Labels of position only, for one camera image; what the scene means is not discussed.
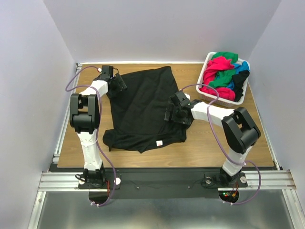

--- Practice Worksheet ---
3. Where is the black t shirt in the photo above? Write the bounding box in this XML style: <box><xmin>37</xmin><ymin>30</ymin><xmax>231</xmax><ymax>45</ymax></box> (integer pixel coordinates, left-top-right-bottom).
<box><xmin>103</xmin><ymin>66</ymin><xmax>187</xmax><ymax>153</ymax></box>
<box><xmin>232</xmin><ymin>70</ymin><xmax>250</xmax><ymax>102</ymax></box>

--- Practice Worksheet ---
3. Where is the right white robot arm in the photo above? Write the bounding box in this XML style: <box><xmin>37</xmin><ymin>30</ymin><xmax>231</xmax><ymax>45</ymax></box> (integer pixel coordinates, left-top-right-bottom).
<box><xmin>164</xmin><ymin>91</ymin><xmax>261</xmax><ymax>186</ymax></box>

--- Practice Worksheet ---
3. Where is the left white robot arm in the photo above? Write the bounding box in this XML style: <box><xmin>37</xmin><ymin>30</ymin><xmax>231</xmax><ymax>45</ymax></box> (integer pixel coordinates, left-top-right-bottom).
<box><xmin>70</xmin><ymin>68</ymin><xmax>127</xmax><ymax>188</ymax></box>

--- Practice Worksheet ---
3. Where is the white plastic laundry basket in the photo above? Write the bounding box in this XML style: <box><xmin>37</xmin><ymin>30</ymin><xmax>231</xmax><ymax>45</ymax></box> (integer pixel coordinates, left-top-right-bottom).
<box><xmin>196</xmin><ymin>52</ymin><xmax>250</xmax><ymax>107</ymax></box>

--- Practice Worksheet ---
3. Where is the pink t shirt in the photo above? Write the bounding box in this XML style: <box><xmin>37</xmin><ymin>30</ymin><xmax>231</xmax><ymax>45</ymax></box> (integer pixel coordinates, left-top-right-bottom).
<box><xmin>200</xmin><ymin>56</ymin><xmax>236</xmax><ymax>101</ymax></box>

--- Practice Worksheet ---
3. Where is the green t shirt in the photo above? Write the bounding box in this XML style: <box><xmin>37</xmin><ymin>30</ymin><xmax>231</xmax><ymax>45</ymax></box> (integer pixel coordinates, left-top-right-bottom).
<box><xmin>203</xmin><ymin>52</ymin><xmax>239</xmax><ymax>88</ymax></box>

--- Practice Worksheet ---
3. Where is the black t shirt in basket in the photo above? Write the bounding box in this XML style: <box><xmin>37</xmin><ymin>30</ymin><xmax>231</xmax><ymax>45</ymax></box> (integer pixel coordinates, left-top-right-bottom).
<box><xmin>232</xmin><ymin>70</ymin><xmax>250</xmax><ymax>102</ymax></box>

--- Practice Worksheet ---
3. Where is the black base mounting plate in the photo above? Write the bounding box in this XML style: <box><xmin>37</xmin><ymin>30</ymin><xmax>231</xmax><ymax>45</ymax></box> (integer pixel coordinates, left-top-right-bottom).
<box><xmin>76</xmin><ymin>168</ymin><xmax>248</xmax><ymax>204</ymax></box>

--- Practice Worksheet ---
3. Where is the blue t shirt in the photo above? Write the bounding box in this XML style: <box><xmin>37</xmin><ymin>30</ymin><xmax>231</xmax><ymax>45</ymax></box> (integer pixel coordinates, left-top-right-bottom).
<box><xmin>227</xmin><ymin>61</ymin><xmax>250</xmax><ymax>90</ymax></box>

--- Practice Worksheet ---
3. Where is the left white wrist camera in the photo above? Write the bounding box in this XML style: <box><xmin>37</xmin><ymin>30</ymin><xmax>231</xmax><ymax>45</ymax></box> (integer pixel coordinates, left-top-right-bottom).
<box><xmin>97</xmin><ymin>65</ymin><xmax>114</xmax><ymax>76</ymax></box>

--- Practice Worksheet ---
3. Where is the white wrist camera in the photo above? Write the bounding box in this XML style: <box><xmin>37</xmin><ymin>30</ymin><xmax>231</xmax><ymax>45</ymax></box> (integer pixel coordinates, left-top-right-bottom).
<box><xmin>97</xmin><ymin>65</ymin><xmax>114</xmax><ymax>76</ymax></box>
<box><xmin>173</xmin><ymin>91</ymin><xmax>190</xmax><ymax>107</ymax></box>

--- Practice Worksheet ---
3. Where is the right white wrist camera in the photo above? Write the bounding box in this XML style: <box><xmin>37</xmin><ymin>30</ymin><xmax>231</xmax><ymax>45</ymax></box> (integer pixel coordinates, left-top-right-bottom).
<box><xmin>173</xmin><ymin>91</ymin><xmax>190</xmax><ymax>107</ymax></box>

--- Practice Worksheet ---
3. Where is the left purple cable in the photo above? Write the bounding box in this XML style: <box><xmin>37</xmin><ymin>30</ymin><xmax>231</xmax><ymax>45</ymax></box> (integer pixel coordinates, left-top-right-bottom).
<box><xmin>65</xmin><ymin>65</ymin><xmax>119</xmax><ymax>208</ymax></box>

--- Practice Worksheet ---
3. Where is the purple cable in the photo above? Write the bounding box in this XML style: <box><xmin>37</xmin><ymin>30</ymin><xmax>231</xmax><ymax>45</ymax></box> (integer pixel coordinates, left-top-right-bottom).
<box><xmin>65</xmin><ymin>65</ymin><xmax>119</xmax><ymax>208</ymax></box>
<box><xmin>181</xmin><ymin>83</ymin><xmax>262</xmax><ymax>206</ymax></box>

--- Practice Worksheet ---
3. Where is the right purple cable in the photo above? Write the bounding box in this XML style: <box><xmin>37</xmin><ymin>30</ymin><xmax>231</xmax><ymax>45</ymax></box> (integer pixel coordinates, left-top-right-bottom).
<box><xmin>181</xmin><ymin>83</ymin><xmax>262</xmax><ymax>206</ymax></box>

